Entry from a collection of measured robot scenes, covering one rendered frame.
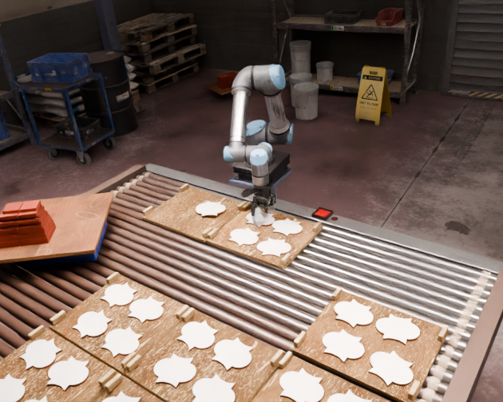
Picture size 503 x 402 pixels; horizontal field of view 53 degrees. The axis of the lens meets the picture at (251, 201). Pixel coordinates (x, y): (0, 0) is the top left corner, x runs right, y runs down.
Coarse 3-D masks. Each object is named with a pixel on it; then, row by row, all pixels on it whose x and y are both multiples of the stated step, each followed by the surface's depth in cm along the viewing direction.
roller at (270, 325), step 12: (108, 252) 229; (132, 264) 220; (156, 276) 211; (168, 276) 210; (180, 288) 204; (192, 288) 202; (204, 300) 197; (216, 300) 195; (228, 312) 191; (240, 312) 188; (252, 312) 188; (264, 324) 182; (276, 324) 181; (288, 336) 176; (420, 396) 152; (432, 396) 150
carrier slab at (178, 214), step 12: (180, 192) 268; (192, 192) 267; (204, 192) 266; (168, 204) 258; (180, 204) 257; (192, 204) 256; (228, 204) 253; (144, 216) 250; (156, 216) 249; (168, 216) 248; (180, 216) 247; (192, 216) 246; (228, 216) 243; (168, 228) 240; (180, 228) 238; (192, 228) 237; (204, 228) 236; (204, 240) 229
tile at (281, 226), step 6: (276, 222) 234; (282, 222) 234; (288, 222) 233; (294, 222) 233; (300, 222) 233; (276, 228) 230; (282, 228) 229; (288, 228) 229; (294, 228) 228; (300, 228) 228; (288, 234) 225; (294, 234) 225
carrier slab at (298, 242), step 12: (240, 216) 243; (276, 216) 240; (288, 216) 239; (228, 228) 234; (240, 228) 234; (252, 228) 233; (264, 228) 232; (216, 240) 227; (264, 240) 224; (288, 240) 222; (300, 240) 221; (240, 252) 217; (252, 252) 217; (276, 264) 208; (288, 264) 209
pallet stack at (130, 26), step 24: (120, 24) 746; (144, 24) 730; (168, 24) 725; (192, 24) 774; (144, 48) 692; (168, 48) 737; (192, 48) 760; (144, 72) 715; (168, 72) 753; (192, 72) 798
